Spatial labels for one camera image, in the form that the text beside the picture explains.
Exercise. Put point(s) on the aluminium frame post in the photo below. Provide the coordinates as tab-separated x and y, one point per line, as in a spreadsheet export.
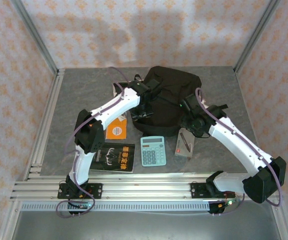
33	32
256	35

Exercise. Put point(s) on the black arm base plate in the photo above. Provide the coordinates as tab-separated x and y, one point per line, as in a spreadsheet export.
96	191
197	191

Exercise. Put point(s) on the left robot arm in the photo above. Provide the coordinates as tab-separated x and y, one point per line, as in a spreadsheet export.
118	110

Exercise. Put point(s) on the aluminium frame leg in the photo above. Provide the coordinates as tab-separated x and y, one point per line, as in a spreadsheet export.
282	225
7	225

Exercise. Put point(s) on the teal calculator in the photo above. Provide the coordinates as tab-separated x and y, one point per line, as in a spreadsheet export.
153	151

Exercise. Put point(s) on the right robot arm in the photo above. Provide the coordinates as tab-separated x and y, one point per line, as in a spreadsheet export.
231	145

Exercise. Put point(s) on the aluminium mounting rail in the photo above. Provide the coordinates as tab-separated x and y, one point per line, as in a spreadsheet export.
146	190

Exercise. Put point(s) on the dark paperback with white text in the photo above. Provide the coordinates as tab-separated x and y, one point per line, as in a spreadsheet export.
115	90

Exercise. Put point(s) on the small black controller board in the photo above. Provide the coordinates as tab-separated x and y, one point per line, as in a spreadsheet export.
221	206
82	206

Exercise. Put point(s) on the black book with orange title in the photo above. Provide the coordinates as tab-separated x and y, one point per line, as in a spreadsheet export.
116	157

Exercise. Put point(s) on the grey metal sheet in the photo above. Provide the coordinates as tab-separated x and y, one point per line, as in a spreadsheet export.
143	227

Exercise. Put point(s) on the grey pen box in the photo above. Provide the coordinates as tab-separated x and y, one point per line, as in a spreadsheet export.
183	146

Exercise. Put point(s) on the orange book with round sticker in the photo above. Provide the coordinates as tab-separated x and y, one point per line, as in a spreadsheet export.
117	128

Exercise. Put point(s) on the black backpack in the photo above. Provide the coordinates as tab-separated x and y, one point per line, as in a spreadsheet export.
173	82

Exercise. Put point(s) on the aluminium side rail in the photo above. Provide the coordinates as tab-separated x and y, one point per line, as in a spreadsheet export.
51	112

